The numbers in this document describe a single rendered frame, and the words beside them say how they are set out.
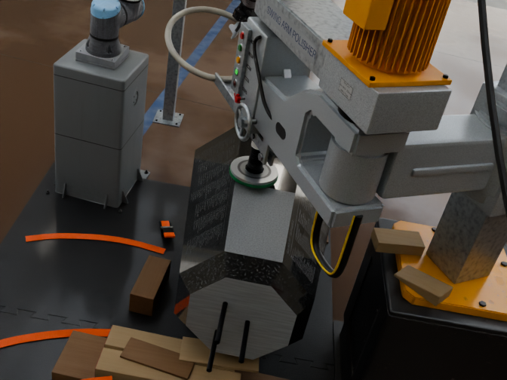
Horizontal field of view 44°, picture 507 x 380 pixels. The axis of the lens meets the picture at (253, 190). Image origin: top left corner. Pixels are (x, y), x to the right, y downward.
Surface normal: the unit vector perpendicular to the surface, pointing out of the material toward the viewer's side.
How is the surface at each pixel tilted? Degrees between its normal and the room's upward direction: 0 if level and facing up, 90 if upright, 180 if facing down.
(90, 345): 0
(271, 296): 90
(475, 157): 90
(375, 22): 90
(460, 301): 0
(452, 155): 90
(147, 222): 0
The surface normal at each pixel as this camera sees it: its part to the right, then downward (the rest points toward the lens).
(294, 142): -0.91, 0.09
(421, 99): 0.37, 0.59
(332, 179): -0.72, 0.29
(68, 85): -0.20, 0.54
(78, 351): 0.16, -0.81
